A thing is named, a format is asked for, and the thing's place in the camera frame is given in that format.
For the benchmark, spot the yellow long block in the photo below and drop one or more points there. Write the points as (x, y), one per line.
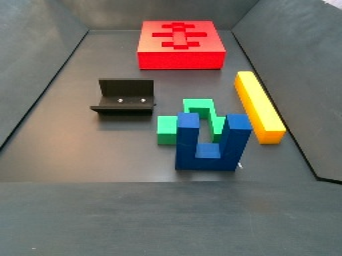
(266, 122)

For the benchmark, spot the blue U-shaped block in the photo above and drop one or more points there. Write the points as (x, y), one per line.
(209, 156)

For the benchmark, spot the red board with cutouts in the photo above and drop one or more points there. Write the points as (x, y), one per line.
(179, 45)

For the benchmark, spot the black angled fixture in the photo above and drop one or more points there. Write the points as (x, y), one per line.
(125, 96)

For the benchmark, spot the green cross-shaped block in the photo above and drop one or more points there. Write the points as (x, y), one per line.
(204, 108)

